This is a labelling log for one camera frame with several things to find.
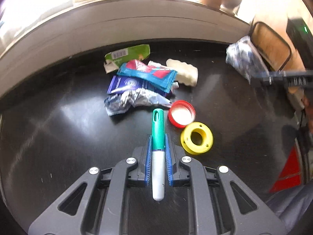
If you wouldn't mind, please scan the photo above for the white foam piece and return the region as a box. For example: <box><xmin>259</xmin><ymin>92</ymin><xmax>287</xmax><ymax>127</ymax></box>
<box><xmin>166</xmin><ymin>59</ymin><xmax>198</xmax><ymax>87</ymax></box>

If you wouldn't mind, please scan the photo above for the green capped white marker pen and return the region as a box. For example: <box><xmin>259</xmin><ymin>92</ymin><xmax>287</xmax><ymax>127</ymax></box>
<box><xmin>152</xmin><ymin>108</ymin><xmax>165</xmax><ymax>201</ymax></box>

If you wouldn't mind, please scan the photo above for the silver wrapper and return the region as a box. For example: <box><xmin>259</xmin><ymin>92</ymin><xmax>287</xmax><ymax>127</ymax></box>
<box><xmin>104</xmin><ymin>89</ymin><xmax>173</xmax><ymax>116</ymax></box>

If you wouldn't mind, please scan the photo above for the white blue wrapper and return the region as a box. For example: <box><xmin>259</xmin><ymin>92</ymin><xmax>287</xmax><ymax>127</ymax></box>
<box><xmin>226</xmin><ymin>36</ymin><xmax>269</xmax><ymax>84</ymax></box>

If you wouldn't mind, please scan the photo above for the green snack wrapper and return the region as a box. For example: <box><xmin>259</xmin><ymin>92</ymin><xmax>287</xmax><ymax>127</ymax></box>
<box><xmin>104</xmin><ymin>44</ymin><xmax>151</xmax><ymax>74</ymax></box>

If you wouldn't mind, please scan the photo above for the tan board with black rim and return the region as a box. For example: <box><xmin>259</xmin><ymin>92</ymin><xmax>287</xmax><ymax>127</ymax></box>
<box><xmin>249</xmin><ymin>22</ymin><xmax>292</xmax><ymax>71</ymax></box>

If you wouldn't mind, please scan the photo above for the purple foil packet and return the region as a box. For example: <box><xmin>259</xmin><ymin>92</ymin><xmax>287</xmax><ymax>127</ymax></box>
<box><xmin>107</xmin><ymin>75</ymin><xmax>157</xmax><ymax>95</ymax></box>

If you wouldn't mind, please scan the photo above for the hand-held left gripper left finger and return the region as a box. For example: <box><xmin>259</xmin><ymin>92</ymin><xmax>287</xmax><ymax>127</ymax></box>
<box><xmin>28</xmin><ymin>135</ymin><xmax>151</xmax><ymax>235</ymax></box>

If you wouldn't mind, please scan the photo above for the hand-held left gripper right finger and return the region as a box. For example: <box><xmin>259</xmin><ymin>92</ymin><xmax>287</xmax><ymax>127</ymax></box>
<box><xmin>165</xmin><ymin>135</ymin><xmax>288</xmax><ymax>235</ymax></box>

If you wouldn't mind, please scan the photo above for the red jar lid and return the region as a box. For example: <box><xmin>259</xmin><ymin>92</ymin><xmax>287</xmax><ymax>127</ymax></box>
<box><xmin>168</xmin><ymin>100</ymin><xmax>196</xmax><ymax>128</ymax></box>

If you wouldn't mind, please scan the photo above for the white cup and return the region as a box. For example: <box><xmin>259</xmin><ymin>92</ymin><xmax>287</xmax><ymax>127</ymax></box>
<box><xmin>221</xmin><ymin>0</ymin><xmax>244</xmax><ymax>13</ymax></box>

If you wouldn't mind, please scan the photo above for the blue and red packet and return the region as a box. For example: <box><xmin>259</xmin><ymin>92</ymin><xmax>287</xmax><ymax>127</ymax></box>
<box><xmin>117</xmin><ymin>59</ymin><xmax>178</xmax><ymax>97</ymax></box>

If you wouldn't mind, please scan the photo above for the yellow plastic tape spool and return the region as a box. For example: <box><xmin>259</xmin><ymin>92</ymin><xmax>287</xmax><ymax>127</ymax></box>
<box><xmin>180</xmin><ymin>122</ymin><xmax>214</xmax><ymax>155</ymax></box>

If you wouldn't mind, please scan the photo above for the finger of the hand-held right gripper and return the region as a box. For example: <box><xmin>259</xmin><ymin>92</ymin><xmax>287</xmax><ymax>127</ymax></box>
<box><xmin>252</xmin><ymin>70</ymin><xmax>313</xmax><ymax>89</ymax></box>

